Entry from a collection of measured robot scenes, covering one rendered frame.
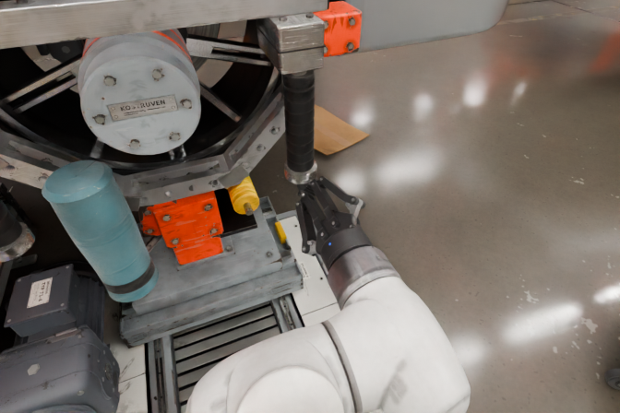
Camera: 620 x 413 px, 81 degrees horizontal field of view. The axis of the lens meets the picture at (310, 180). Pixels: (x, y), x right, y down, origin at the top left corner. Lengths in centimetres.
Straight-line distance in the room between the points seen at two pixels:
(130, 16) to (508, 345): 123
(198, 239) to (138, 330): 37
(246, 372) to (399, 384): 15
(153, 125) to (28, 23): 16
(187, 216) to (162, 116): 33
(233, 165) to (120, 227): 23
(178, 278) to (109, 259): 44
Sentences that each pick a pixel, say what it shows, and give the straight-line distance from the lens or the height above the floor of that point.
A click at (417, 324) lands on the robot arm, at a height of 69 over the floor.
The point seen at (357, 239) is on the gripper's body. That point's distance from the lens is 51.
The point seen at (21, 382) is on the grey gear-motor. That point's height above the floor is 40.
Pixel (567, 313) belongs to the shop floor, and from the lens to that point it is 146.
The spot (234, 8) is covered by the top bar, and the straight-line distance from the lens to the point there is 39.
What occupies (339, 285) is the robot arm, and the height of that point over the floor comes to 66.
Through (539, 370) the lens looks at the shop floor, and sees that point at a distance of 131.
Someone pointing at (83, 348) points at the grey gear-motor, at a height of 40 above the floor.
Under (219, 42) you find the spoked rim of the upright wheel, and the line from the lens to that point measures 71.
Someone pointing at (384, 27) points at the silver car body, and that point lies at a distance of 89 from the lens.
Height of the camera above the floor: 106
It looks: 41 degrees down
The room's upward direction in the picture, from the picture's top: straight up
